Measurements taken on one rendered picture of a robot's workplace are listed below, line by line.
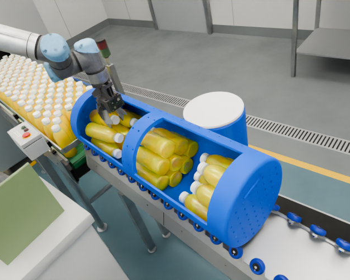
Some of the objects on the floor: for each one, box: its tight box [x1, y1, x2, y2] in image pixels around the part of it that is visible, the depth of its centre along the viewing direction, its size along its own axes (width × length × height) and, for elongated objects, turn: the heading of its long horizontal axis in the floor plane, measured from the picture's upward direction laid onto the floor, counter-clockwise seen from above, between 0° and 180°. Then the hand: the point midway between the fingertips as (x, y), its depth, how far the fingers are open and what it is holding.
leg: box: [155, 219, 171, 238], centre depth 191 cm, size 6×6×63 cm
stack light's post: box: [106, 63, 125, 95], centre depth 218 cm, size 4×4×110 cm
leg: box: [117, 191, 156, 253], centre depth 185 cm, size 6×6×63 cm
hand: (115, 121), depth 125 cm, fingers open, 5 cm apart
